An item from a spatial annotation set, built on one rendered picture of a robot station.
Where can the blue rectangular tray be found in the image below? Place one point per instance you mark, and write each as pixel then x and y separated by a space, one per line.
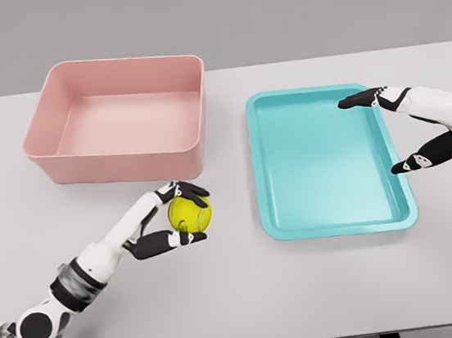
pixel 324 165

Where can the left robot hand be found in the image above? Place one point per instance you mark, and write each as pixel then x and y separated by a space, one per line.
pixel 141 220

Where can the yellow tennis ball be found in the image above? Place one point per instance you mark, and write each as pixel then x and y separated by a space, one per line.
pixel 190 214

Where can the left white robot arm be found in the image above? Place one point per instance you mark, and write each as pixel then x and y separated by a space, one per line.
pixel 53 309

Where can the pink rectangular basket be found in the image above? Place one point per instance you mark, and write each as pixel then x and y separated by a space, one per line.
pixel 129 119

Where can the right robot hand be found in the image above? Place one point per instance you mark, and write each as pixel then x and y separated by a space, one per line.
pixel 425 115

